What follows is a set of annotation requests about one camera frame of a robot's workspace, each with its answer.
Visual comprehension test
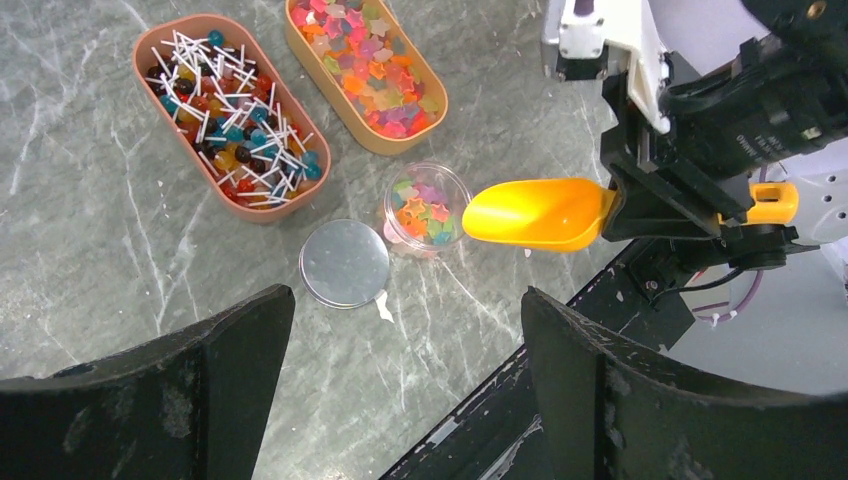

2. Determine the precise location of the yellow plastic scoop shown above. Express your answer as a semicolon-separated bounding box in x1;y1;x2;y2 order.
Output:
462;177;800;254

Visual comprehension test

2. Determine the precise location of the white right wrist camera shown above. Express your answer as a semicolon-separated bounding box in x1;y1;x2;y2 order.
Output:
540;0;672;134

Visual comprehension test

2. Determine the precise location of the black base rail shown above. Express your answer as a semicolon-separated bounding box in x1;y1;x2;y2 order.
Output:
382;240;699;479

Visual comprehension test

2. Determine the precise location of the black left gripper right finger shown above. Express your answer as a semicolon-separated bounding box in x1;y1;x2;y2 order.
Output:
521;288;847;479

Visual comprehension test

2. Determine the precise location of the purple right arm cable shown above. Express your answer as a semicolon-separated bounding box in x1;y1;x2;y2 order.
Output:
688;165;773;325

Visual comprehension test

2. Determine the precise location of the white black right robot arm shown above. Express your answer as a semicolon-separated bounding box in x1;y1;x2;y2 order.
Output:
595;1;847;245

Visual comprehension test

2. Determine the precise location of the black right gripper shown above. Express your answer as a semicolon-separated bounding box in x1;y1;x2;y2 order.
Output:
602;1;847;241

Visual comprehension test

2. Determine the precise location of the round metal jar lid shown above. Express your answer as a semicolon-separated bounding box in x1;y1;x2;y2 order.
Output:
299;219;390;309

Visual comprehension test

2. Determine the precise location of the clear plastic jar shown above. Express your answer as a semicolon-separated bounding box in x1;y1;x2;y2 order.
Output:
381;162;472;258

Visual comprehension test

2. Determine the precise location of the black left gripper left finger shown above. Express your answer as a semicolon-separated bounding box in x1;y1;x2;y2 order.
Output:
1;284;295;479

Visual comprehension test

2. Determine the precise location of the yellow oval gummy tray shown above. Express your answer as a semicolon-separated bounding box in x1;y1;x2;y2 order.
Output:
284;0;449;156

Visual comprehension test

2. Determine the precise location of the pink oval lollipop tray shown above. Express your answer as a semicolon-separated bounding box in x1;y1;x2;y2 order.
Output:
133;14;332;224

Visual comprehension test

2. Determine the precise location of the white sticker scrap on table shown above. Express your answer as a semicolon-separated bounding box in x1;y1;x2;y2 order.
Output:
374;290;395;324

